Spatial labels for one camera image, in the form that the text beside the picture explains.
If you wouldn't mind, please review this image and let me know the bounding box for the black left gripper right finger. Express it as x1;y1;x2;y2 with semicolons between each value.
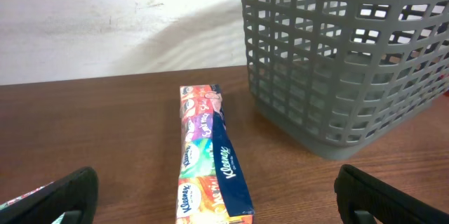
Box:
334;164;448;224

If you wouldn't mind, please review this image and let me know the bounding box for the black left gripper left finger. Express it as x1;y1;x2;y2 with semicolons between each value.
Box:
1;166;99;224

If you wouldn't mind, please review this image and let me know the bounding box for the grey plastic mesh basket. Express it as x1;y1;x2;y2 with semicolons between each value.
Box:
241;0;448;160

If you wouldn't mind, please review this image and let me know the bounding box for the colourful Kleenex tissue pack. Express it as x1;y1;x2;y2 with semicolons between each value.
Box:
175;84;255;224

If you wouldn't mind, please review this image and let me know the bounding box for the teal wet wipes packet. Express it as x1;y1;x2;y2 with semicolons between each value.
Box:
0;185;65;224

